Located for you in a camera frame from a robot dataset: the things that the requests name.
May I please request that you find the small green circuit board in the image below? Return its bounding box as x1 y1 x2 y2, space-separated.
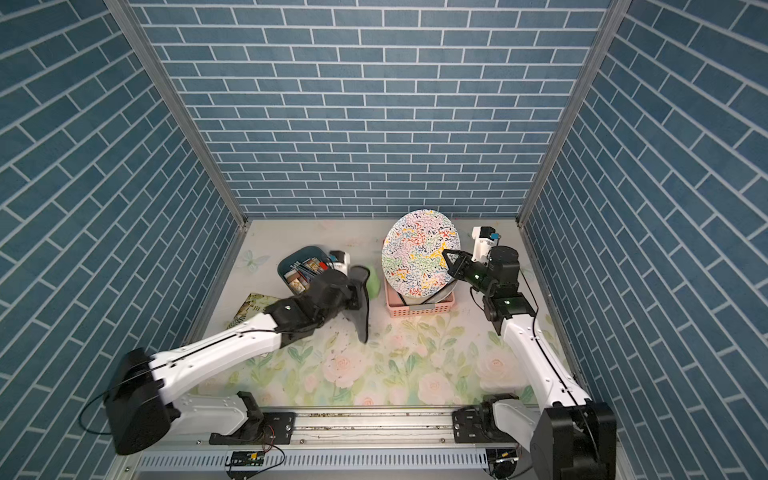
225 451 265 469

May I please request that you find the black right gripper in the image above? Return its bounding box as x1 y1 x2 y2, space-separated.
444 249 496 299

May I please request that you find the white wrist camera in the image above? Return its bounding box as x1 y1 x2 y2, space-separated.
328 250 351 275
471 226 500 264

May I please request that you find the round multicolour squiggle plate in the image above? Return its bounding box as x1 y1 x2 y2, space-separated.
381 209 461 300

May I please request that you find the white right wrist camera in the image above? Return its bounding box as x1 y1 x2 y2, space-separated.
471 226 500 264

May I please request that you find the teal plastic stationery bin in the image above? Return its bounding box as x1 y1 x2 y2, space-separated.
277 246 333 295

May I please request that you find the aluminium corner post left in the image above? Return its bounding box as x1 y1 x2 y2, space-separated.
105 0 248 229

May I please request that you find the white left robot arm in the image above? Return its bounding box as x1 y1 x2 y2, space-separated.
103 266 370 456

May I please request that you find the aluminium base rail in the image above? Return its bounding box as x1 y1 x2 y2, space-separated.
109 407 540 479

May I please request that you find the aluminium corner post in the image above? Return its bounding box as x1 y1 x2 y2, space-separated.
105 0 248 229
517 0 634 228

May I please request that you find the pink plastic dish basket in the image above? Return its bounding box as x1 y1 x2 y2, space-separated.
385 280 456 318

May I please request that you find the aluminium corner post right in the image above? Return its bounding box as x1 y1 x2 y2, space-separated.
517 0 634 228

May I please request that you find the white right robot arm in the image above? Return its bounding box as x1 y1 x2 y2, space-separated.
442 246 617 479

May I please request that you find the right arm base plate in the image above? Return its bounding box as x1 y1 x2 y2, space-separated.
452 394 519 444

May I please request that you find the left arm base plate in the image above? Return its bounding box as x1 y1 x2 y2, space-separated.
209 391 297 446

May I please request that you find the colourful picture book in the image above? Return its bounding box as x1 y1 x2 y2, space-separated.
227 293 279 329

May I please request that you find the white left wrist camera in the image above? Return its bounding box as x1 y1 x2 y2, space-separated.
328 250 351 275

